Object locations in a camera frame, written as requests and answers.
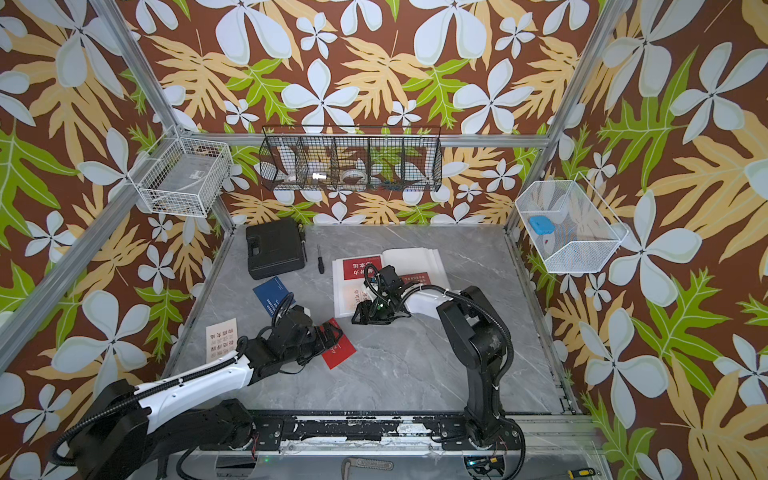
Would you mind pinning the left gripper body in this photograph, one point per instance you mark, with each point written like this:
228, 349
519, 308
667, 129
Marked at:
305, 351

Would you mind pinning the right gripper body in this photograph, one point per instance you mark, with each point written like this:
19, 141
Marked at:
379, 312

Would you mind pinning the red card cursive script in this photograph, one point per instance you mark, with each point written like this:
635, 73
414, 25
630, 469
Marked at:
343, 351

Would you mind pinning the red card white characters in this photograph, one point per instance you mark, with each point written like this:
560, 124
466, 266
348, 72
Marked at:
354, 268

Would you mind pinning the white photo album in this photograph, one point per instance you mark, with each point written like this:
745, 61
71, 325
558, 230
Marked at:
420, 299

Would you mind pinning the pink card red text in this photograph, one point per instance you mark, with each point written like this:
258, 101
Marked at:
354, 293

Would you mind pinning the red card small text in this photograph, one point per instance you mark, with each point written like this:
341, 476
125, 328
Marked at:
416, 278

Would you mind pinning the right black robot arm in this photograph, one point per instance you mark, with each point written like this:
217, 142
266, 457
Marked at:
478, 337

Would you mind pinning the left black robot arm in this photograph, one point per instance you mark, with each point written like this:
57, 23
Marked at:
129, 426

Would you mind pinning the dark blue booklet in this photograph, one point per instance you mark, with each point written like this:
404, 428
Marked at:
270, 294

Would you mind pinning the black screwdriver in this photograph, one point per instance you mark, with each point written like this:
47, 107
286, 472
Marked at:
320, 260

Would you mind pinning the black plastic case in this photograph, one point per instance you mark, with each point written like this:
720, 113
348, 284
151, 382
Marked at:
274, 248

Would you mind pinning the blue object in basket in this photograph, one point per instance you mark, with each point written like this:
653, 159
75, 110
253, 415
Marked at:
541, 225

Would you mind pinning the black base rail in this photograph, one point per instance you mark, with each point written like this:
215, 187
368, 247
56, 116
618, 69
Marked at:
274, 430

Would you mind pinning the black wire basket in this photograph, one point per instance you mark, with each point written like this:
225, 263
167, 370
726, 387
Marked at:
351, 157

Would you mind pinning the white wire basket left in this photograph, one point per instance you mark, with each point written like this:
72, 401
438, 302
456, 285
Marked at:
182, 174

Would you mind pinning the white wire basket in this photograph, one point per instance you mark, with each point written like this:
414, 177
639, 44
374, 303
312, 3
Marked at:
182, 174
588, 232

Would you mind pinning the white wire basket right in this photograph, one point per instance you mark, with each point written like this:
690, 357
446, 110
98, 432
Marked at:
588, 232

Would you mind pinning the aluminium frame post left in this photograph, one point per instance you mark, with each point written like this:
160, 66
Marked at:
78, 117

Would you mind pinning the aluminium frame post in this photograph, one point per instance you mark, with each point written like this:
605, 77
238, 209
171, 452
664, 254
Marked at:
78, 117
587, 65

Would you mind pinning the yellow handled screwdriver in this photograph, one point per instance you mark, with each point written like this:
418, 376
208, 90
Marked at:
580, 473

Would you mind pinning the aluminium frame post right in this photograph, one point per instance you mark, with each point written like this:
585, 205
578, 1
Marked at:
587, 65

